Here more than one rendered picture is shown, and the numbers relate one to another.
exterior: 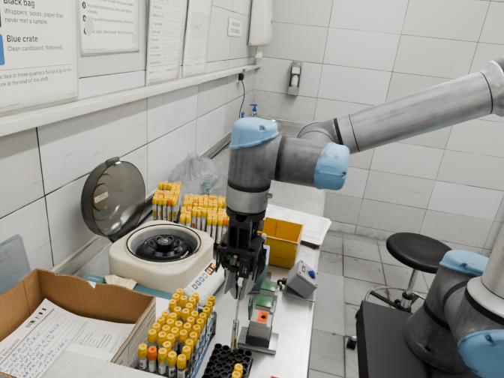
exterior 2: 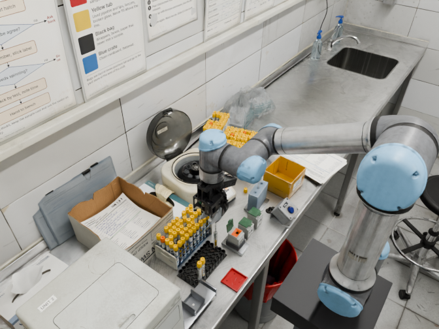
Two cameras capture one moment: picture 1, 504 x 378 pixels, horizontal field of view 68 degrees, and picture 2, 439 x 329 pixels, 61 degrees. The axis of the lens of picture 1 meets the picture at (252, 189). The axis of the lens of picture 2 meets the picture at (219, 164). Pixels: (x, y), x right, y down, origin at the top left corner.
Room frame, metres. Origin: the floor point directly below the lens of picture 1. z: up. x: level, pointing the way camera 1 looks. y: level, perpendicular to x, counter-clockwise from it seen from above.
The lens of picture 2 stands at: (-0.14, -0.36, 2.00)
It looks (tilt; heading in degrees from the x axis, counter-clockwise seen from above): 40 degrees down; 25
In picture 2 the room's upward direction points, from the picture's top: 1 degrees clockwise
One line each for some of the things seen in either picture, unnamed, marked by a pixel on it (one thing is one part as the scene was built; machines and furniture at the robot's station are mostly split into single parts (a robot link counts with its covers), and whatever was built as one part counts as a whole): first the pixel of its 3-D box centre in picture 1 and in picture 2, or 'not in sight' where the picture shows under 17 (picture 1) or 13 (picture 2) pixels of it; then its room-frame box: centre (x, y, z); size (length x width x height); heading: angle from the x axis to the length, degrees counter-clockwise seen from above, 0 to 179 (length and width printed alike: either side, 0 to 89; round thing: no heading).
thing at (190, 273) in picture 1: (169, 261); (198, 179); (0.87, 0.21, 0.94); 0.30 x 0.24 x 0.12; 71
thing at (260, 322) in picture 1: (259, 327); (235, 237); (0.67, -0.05, 0.92); 0.05 x 0.04 x 0.06; 82
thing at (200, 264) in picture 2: (224, 367); (202, 255); (0.54, 0.02, 0.93); 0.17 x 0.09 x 0.11; 170
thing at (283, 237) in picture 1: (278, 242); (283, 177); (1.06, -0.11, 0.93); 0.13 x 0.13 x 0.10; 77
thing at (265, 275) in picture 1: (259, 268); (257, 196); (0.90, -0.05, 0.92); 0.10 x 0.07 x 0.10; 176
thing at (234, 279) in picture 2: not in sight; (234, 279); (0.54, -0.11, 0.88); 0.07 x 0.07 x 0.01; 80
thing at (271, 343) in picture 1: (259, 336); (235, 242); (0.67, -0.05, 0.89); 0.09 x 0.05 x 0.04; 82
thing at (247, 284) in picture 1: (246, 286); (215, 217); (0.59, -0.01, 1.09); 0.06 x 0.03 x 0.09; 170
